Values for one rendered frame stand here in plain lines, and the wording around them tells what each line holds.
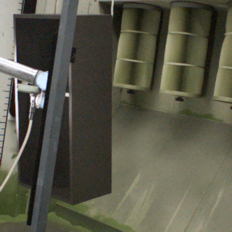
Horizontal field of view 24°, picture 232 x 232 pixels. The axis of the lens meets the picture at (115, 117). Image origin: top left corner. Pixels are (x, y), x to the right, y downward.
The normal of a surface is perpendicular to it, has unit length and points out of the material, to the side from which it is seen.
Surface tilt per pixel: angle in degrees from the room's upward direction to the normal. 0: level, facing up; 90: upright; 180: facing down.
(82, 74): 90
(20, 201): 90
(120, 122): 57
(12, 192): 90
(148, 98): 90
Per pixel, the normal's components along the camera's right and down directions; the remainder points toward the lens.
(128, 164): -0.52, -0.60
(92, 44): 0.71, 0.14
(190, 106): -0.72, -0.07
